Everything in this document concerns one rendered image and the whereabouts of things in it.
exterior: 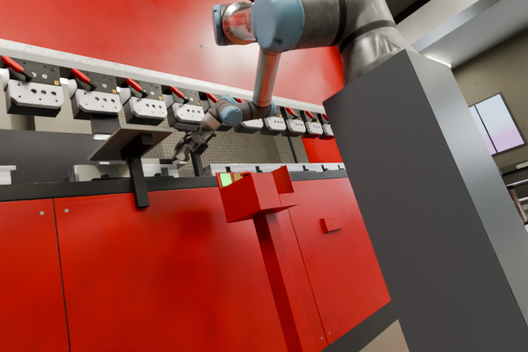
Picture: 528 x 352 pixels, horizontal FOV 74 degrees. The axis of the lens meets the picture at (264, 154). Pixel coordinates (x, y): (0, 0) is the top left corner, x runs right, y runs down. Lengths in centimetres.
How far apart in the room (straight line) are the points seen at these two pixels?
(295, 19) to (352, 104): 18
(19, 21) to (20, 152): 61
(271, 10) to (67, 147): 145
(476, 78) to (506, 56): 73
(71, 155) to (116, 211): 80
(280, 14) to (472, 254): 48
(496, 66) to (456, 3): 499
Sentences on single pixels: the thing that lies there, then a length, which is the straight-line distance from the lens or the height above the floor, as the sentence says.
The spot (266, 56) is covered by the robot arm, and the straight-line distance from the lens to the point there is 120.
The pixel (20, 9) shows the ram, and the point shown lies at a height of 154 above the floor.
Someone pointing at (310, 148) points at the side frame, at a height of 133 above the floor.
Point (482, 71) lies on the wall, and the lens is 993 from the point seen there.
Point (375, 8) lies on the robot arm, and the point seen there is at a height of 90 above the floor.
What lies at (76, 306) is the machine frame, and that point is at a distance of 109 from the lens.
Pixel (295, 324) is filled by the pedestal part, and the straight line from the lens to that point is 119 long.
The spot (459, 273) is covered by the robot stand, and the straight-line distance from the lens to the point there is 60.
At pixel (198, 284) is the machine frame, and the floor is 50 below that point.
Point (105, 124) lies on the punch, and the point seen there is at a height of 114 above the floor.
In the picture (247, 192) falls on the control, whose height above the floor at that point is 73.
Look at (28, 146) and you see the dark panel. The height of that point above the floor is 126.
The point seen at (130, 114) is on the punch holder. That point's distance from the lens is 152.
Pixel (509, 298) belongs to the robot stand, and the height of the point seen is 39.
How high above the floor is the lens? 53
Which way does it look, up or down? 15 degrees up
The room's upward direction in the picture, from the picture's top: 16 degrees counter-clockwise
